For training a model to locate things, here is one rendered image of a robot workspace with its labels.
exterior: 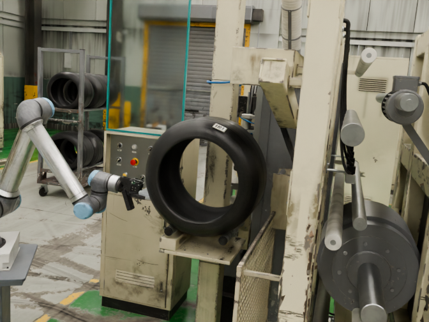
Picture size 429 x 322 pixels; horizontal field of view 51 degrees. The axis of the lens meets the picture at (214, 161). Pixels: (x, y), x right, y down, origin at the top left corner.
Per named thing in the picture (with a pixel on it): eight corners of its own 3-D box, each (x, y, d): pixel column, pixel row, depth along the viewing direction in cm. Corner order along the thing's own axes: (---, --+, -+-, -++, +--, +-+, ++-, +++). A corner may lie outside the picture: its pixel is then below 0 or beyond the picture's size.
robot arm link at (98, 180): (94, 184, 247) (97, 167, 245) (115, 190, 244) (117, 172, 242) (85, 188, 238) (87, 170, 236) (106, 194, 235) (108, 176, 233)
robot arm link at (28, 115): (18, 96, 218) (94, 214, 224) (33, 94, 229) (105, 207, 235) (1, 109, 221) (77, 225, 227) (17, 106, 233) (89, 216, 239)
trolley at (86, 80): (84, 177, 720) (87, 54, 688) (121, 182, 708) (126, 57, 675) (35, 196, 592) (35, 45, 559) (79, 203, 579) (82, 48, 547)
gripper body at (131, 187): (138, 183, 230) (117, 177, 233) (136, 199, 231) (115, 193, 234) (145, 180, 237) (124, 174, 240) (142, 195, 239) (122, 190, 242)
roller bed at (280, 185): (273, 218, 258) (278, 167, 253) (299, 222, 255) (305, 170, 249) (267, 228, 240) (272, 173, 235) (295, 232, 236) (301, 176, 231)
